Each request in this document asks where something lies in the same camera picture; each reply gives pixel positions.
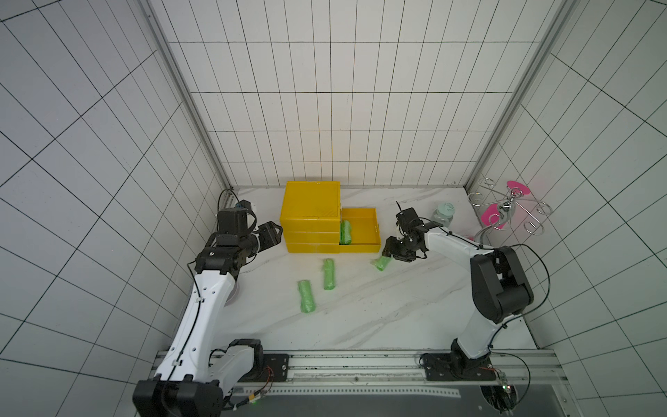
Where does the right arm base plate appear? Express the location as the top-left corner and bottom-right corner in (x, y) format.
(419, 353), (497, 382)

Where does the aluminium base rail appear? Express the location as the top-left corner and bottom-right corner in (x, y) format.
(148, 347), (566, 387)

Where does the green glass jar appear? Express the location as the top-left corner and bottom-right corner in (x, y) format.
(432, 203), (455, 229)

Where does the yellow plastic drawer cabinet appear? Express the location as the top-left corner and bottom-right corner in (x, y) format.
(280, 181), (341, 254)

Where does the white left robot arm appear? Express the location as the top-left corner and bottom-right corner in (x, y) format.
(132, 200), (282, 416)

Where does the pink cup on stand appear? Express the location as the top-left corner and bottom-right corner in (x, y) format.
(480, 203), (507, 230)

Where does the yellow bottom drawer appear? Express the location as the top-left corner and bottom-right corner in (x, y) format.
(340, 208), (381, 254)

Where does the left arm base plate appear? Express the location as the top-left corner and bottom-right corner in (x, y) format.
(240, 354), (290, 383)

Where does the chrome cup holder stand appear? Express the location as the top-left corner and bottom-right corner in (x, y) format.
(467, 177), (553, 243)

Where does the green bag roll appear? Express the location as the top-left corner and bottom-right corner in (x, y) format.
(371, 255), (393, 271)
(323, 258), (336, 290)
(340, 220), (352, 245)
(298, 280), (316, 314)

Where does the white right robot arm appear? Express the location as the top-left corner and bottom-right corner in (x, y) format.
(382, 208), (534, 375)

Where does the pink cup upper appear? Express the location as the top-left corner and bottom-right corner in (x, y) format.
(507, 181), (531, 196)

